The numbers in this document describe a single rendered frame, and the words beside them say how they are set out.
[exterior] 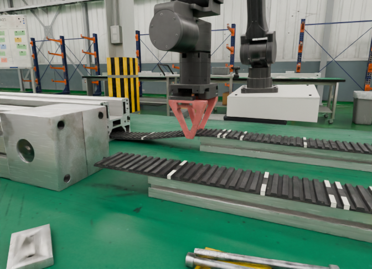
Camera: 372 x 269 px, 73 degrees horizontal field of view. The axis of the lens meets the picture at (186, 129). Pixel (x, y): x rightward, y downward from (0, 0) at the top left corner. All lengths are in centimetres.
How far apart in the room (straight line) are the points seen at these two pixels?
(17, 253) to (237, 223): 19
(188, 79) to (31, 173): 28
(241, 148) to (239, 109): 38
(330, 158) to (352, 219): 20
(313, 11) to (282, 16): 78
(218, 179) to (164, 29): 23
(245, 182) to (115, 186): 17
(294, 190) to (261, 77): 65
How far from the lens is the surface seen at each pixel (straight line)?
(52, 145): 34
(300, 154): 46
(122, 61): 371
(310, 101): 82
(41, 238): 27
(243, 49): 87
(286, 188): 27
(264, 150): 46
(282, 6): 812
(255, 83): 88
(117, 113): 60
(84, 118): 37
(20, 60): 611
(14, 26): 617
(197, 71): 45
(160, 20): 40
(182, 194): 29
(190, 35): 41
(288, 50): 795
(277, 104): 82
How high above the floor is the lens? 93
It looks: 13 degrees down
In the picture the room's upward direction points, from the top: straight up
